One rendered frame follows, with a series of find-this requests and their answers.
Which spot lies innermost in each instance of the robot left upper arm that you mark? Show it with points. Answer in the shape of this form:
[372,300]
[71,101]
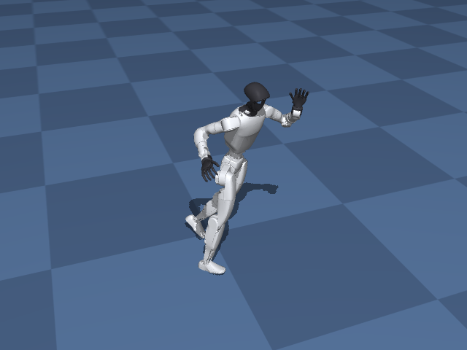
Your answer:
[276,115]

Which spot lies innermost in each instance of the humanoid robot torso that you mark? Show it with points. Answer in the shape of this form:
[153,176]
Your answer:
[241,139]

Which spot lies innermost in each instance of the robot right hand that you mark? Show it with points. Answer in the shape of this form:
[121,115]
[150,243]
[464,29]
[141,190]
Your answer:
[207,164]

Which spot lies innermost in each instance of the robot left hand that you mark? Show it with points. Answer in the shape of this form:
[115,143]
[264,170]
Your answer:
[298,100]

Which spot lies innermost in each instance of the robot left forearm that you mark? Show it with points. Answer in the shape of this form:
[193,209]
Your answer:
[291,118]

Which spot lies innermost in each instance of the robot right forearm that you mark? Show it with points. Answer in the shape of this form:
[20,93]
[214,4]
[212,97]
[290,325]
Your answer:
[201,144]

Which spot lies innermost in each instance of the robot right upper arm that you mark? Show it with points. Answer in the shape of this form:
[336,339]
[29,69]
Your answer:
[226,124]

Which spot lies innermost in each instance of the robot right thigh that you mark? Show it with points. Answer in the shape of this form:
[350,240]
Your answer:
[226,197]

